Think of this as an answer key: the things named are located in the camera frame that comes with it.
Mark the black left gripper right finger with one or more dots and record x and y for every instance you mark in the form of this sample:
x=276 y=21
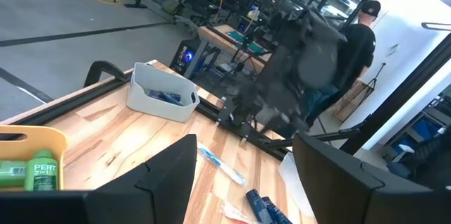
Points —
x=352 y=196

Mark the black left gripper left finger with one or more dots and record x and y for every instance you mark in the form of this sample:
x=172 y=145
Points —
x=141 y=196

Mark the red toothbrush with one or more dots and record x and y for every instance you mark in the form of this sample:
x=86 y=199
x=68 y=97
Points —
x=234 y=213

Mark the green Pert shampoo bottle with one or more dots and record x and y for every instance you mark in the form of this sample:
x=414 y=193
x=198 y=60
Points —
x=10 y=174
x=41 y=171

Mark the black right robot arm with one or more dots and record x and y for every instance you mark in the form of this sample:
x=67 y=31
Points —
x=310 y=55

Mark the white plastic sheet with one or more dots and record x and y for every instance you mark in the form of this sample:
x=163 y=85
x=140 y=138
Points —
x=296 y=181

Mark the dark blue shave butter tube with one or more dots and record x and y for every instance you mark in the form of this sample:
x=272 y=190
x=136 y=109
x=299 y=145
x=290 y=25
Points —
x=278 y=215
x=257 y=206

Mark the white plastic bin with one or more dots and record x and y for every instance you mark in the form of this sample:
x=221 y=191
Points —
x=158 y=111

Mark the yellow plastic bin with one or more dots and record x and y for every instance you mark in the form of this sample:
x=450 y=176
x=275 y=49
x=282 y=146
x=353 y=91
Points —
x=42 y=139

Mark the black tripod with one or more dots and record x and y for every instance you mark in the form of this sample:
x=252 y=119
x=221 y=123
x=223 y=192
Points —
x=373 y=79

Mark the black computer tower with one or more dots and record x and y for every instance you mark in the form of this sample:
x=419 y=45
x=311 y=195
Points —
x=185 y=56

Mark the person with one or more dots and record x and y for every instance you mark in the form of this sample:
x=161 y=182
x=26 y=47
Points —
x=359 y=48

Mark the wooden background table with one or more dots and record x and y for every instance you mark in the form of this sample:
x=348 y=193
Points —
x=218 y=37

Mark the black frame post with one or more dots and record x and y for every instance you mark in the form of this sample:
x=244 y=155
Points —
x=405 y=90

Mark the black table frame rail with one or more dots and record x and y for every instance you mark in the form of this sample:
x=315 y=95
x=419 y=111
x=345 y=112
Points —
x=70 y=99

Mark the black curved bracket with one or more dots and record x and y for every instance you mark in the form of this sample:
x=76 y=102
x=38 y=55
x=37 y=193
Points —
x=102 y=67

